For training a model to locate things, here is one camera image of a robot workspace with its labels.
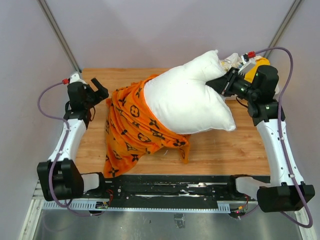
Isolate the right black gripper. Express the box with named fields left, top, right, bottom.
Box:
left=206, top=66, right=258, bottom=102

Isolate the white pillow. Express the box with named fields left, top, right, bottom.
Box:
left=143, top=50, right=236, bottom=134

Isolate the orange monogram pillowcase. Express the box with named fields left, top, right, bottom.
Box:
left=103, top=74, right=190, bottom=179

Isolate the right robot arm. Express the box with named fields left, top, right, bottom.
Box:
left=206, top=65, right=315, bottom=213

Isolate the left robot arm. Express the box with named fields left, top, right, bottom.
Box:
left=36, top=73, right=109, bottom=202

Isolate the white patterned cloth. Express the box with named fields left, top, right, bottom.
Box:
left=220, top=53, right=243, bottom=72

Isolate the yellow cloth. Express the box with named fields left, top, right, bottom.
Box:
left=244, top=57, right=270, bottom=83

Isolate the white plastic bin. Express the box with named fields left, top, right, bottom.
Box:
left=274, top=84, right=280, bottom=97

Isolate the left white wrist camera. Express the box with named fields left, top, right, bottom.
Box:
left=69, top=72, right=87, bottom=85

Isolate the left aluminium frame post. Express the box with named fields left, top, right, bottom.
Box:
left=37, top=0, right=82, bottom=73

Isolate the aluminium frame post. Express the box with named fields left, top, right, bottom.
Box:
left=37, top=0, right=82, bottom=73
left=268, top=0, right=305, bottom=48

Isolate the right aluminium frame post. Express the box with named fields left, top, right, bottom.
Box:
left=268, top=0, right=305, bottom=48

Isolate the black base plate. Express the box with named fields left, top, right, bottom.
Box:
left=82, top=174, right=257, bottom=211

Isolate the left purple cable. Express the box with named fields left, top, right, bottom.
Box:
left=37, top=78, right=106, bottom=217

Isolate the purple cable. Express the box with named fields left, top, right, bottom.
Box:
left=247, top=46, right=314, bottom=229
left=37, top=78, right=106, bottom=217

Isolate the white slotted cable duct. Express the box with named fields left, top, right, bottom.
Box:
left=41, top=201, right=231, bottom=214

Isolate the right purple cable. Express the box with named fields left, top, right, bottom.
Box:
left=247, top=46, right=314, bottom=229

